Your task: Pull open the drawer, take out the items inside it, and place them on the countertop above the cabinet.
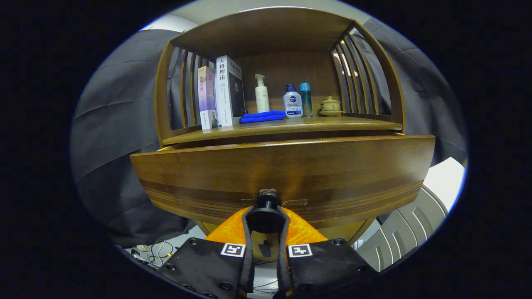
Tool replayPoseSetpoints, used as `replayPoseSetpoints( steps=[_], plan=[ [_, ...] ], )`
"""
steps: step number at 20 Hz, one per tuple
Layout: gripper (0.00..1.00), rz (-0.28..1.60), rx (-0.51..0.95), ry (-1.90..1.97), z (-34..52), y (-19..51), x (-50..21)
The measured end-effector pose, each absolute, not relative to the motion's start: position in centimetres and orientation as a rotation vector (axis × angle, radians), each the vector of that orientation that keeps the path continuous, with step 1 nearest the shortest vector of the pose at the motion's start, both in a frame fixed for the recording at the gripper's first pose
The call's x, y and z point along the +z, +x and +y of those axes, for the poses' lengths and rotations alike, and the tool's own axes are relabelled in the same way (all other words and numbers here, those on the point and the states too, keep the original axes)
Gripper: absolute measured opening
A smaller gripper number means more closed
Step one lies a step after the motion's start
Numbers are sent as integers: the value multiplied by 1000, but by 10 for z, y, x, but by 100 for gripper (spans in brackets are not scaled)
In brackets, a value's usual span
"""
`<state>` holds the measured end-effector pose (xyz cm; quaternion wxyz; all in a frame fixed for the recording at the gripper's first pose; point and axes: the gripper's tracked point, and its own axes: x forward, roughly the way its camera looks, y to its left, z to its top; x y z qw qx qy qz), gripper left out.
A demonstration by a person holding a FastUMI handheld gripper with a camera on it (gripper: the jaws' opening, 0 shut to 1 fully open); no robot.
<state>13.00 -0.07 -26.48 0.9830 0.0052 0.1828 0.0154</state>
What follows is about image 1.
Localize purple paperback book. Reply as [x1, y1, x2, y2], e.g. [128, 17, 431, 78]
[198, 66, 219, 130]

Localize black backdrop cloth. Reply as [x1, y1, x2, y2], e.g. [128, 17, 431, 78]
[70, 17, 468, 250]

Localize white pump bottle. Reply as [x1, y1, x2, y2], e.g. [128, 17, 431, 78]
[255, 74, 270, 113]

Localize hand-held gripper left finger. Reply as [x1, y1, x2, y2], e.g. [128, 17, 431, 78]
[160, 206, 255, 299]

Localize white flat panel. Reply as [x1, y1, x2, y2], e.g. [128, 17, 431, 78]
[422, 157, 467, 212]

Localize beige lidded teacup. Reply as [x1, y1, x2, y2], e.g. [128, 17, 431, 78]
[320, 96, 341, 112]

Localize brown wooden cabinet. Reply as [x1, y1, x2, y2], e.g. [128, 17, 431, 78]
[154, 6, 406, 262]

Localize blue folded cloth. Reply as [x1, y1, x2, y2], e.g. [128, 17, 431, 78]
[240, 110, 287, 124]

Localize teal slim bottle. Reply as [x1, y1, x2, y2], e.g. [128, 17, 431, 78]
[300, 82, 313, 118]

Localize wooden drawer with black knob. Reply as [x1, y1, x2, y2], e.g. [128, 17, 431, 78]
[130, 134, 436, 235]

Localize wooden countertop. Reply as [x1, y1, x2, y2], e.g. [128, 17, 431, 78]
[162, 115, 403, 146]

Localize grey slatted chair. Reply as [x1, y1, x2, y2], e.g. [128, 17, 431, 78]
[353, 185, 449, 272]

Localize floor cables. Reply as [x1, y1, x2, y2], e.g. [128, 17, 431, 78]
[125, 240, 183, 268]

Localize white bottle with blue cap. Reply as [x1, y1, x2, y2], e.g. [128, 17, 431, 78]
[283, 83, 303, 119]

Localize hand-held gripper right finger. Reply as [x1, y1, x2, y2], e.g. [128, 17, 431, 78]
[278, 206, 379, 299]

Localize white and black book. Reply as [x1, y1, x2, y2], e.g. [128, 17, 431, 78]
[215, 55, 246, 127]

